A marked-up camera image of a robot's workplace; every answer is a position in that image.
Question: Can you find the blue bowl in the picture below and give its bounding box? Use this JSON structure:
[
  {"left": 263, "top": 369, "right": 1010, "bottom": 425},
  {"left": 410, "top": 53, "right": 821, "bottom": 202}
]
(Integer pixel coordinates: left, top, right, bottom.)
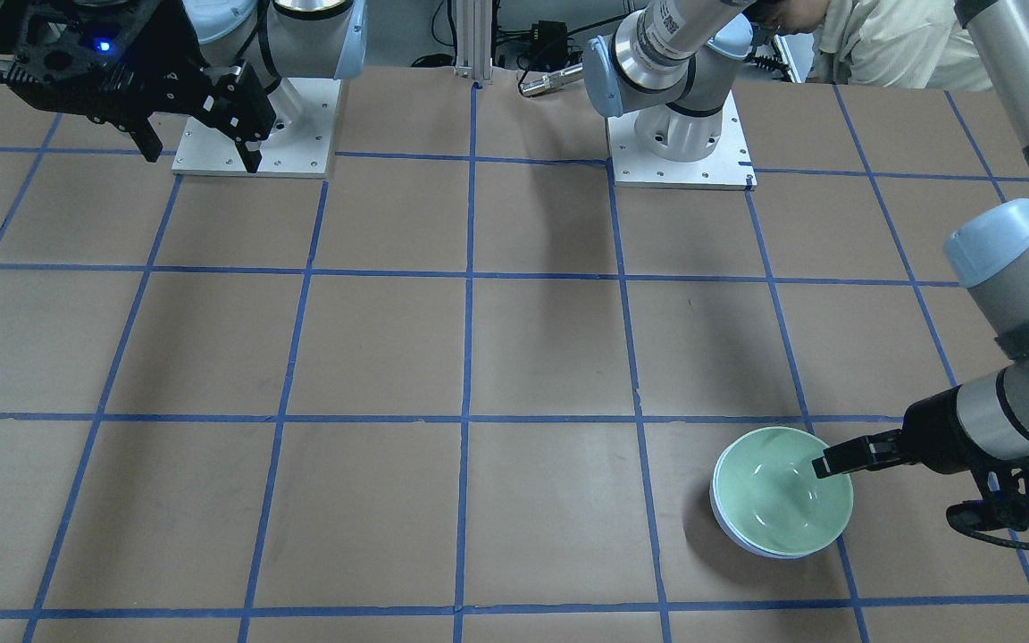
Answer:
[{"left": 709, "top": 488, "right": 842, "bottom": 559}]

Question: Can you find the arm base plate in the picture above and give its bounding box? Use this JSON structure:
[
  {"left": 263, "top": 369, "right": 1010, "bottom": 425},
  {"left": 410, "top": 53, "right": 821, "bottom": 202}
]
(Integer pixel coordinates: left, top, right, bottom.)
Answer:
[
  {"left": 171, "top": 76, "right": 341, "bottom": 180},
  {"left": 606, "top": 93, "right": 758, "bottom": 190}
]

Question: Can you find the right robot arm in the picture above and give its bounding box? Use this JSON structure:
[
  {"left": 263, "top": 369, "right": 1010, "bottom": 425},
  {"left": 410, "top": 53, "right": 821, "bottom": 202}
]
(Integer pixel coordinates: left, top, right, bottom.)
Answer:
[{"left": 0, "top": 1, "right": 367, "bottom": 178}]

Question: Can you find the green bowl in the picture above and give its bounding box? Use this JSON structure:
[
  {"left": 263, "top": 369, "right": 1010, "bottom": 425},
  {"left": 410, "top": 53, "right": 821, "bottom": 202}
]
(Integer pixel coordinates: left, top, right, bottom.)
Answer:
[{"left": 709, "top": 426, "right": 855, "bottom": 533}]

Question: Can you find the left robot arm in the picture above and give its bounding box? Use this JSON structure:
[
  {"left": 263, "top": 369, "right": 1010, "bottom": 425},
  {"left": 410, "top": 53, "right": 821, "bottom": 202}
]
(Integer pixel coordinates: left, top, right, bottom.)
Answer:
[{"left": 813, "top": 1, "right": 1029, "bottom": 485}]

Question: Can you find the silver connector cylinder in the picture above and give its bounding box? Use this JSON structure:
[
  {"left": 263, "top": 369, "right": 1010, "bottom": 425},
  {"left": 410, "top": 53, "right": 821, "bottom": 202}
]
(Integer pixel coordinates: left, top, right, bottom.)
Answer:
[{"left": 517, "top": 63, "right": 583, "bottom": 98}]

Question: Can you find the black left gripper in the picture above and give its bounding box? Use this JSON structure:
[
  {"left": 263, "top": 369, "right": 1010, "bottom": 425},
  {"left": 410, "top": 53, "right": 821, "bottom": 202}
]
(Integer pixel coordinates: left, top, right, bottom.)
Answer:
[{"left": 812, "top": 387, "right": 998, "bottom": 479}]

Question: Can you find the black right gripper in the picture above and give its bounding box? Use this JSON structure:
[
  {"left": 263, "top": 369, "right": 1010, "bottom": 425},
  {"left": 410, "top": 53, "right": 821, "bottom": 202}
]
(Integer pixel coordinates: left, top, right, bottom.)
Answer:
[{"left": 0, "top": 1, "right": 275, "bottom": 172}]

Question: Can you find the black power brick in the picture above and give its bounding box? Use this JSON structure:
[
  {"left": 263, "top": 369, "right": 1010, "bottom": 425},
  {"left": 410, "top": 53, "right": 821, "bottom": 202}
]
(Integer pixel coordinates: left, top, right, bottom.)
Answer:
[{"left": 526, "top": 21, "right": 569, "bottom": 71}]

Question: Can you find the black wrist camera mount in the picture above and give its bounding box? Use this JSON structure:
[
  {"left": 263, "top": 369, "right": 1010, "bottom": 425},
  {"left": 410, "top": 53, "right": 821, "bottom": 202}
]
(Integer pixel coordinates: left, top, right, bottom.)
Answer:
[{"left": 946, "top": 456, "right": 1029, "bottom": 536}]

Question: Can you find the aluminium frame post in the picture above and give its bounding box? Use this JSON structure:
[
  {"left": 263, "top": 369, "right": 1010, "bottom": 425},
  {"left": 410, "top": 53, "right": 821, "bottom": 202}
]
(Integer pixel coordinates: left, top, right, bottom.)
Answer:
[{"left": 448, "top": 1, "right": 495, "bottom": 88}]

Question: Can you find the person in beige jacket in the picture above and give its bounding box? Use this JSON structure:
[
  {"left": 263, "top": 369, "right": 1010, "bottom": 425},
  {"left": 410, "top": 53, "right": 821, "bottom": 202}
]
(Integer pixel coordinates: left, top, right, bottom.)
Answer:
[{"left": 744, "top": 1, "right": 993, "bottom": 91}]

